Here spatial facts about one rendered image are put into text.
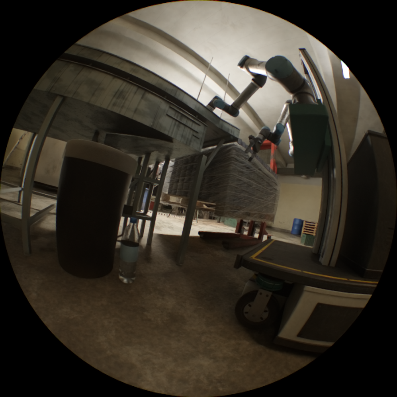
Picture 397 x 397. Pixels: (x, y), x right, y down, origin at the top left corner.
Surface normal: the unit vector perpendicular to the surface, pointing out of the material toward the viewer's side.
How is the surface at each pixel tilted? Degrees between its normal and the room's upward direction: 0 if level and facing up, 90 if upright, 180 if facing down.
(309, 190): 90
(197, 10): 180
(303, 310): 90
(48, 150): 90
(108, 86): 90
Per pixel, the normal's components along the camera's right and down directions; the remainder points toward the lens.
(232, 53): -0.22, 0.97
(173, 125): 0.66, 0.10
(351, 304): -0.60, -0.18
